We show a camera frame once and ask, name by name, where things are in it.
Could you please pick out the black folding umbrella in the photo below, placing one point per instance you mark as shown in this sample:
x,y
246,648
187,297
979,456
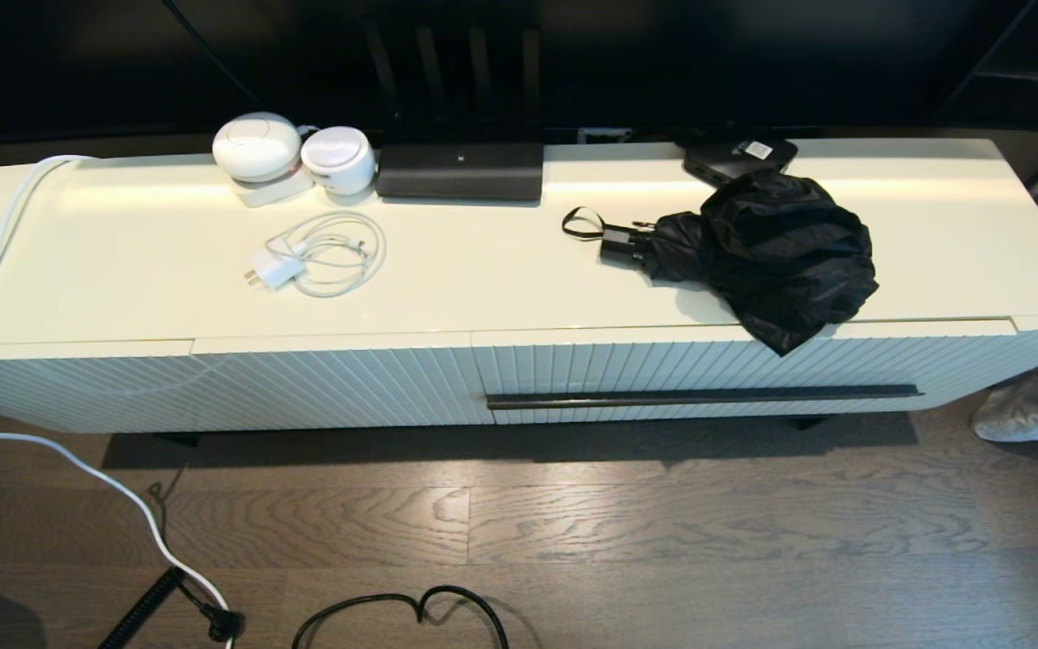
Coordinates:
x,y
780,252

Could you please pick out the white ribbed TV cabinet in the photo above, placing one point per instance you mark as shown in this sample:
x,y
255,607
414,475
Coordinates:
x,y
573,270

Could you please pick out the black router with antennas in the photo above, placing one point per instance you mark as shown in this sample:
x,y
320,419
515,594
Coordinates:
x,y
460,171

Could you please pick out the small white round device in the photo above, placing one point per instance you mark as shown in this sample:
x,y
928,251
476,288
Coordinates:
x,y
339,158

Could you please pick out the white plug adapter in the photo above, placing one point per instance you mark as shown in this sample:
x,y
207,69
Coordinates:
x,y
277,269

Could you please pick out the black set-top box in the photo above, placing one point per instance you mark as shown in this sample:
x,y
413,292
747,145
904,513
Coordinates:
x,y
735,155

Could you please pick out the large white dome device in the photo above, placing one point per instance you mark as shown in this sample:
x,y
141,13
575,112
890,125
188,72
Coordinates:
x,y
256,146

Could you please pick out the black power plug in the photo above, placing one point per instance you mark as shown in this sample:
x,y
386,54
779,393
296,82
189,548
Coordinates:
x,y
223,622

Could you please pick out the grey fabric heap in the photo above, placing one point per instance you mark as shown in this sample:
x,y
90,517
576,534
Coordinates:
x,y
1037,406

